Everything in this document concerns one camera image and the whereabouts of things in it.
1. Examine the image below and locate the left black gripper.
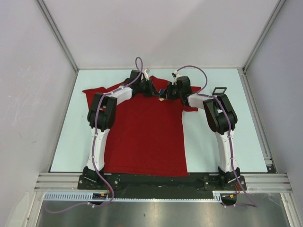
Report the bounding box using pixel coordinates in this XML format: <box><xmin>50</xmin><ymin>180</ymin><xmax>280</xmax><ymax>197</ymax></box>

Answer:
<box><xmin>137</xmin><ymin>79</ymin><xmax>160</xmax><ymax>98</ymax></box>

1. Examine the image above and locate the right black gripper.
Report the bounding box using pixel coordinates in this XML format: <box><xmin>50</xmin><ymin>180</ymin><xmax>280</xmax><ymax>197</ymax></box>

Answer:
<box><xmin>160</xmin><ymin>82</ymin><xmax>183</xmax><ymax>101</ymax></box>

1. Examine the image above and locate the red t-shirt garment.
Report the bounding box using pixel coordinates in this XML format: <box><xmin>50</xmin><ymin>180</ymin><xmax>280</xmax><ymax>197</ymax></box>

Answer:
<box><xmin>81</xmin><ymin>76</ymin><xmax>201</xmax><ymax>177</ymax></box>

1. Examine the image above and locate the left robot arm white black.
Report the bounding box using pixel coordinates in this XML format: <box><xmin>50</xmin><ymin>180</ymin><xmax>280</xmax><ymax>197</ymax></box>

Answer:
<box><xmin>83</xmin><ymin>69</ymin><xmax>159</xmax><ymax>189</ymax></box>

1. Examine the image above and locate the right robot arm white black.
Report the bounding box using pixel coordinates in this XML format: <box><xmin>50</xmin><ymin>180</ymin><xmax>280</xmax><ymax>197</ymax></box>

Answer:
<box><xmin>160</xmin><ymin>72</ymin><xmax>241</xmax><ymax>190</ymax></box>

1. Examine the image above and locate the black open small box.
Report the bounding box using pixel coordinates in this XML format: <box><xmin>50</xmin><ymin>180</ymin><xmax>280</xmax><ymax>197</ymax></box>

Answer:
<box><xmin>212</xmin><ymin>87</ymin><xmax>227</xmax><ymax>96</ymax></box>

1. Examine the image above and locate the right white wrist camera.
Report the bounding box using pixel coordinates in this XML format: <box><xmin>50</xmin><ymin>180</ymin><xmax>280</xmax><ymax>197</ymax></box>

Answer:
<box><xmin>172</xmin><ymin>70</ymin><xmax>182</xmax><ymax>85</ymax></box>

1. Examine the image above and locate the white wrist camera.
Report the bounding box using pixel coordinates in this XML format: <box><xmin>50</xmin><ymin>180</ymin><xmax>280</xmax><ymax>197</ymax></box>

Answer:
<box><xmin>172</xmin><ymin>70</ymin><xmax>182</xmax><ymax>85</ymax></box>
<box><xmin>143</xmin><ymin>69</ymin><xmax>150</xmax><ymax>80</ymax></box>

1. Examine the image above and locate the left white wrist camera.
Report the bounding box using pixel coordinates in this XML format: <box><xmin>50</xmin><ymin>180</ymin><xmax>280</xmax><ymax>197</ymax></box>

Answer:
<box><xmin>143</xmin><ymin>69</ymin><xmax>150</xmax><ymax>80</ymax></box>

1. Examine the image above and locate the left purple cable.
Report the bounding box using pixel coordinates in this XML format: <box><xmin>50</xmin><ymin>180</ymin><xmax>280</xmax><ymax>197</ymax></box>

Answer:
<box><xmin>44</xmin><ymin>56</ymin><xmax>150</xmax><ymax>214</ymax></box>

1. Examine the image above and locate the purple cable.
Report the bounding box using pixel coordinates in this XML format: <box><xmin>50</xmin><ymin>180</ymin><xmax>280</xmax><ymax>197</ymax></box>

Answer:
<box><xmin>176</xmin><ymin>66</ymin><xmax>258</xmax><ymax>208</ymax></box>
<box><xmin>44</xmin><ymin>56</ymin><xmax>150</xmax><ymax>214</ymax></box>

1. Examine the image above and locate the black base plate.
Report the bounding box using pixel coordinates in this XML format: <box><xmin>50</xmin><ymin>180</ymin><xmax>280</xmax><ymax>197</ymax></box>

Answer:
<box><xmin>77</xmin><ymin>168</ymin><xmax>247</xmax><ymax>191</ymax></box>

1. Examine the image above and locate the slotted cable duct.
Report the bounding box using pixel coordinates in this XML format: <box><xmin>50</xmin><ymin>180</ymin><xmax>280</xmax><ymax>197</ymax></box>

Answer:
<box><xmin>44</xmin><ymin>192</ymin><xmax>222</xmax><ymax>203</ymax></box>

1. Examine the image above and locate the aluminium front rail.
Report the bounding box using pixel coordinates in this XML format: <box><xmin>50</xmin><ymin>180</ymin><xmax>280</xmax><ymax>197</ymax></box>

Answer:
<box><xmin>34</xmin><ymin>173</ymin><xmax>293</xmax><ymax>193</ymax></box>

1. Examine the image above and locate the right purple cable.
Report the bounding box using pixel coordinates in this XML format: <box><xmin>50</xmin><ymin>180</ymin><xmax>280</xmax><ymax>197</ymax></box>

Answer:
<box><xmin>176</xmin><ymin>66</ymin><xmax>258</xmax><ymax>208</ymax></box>

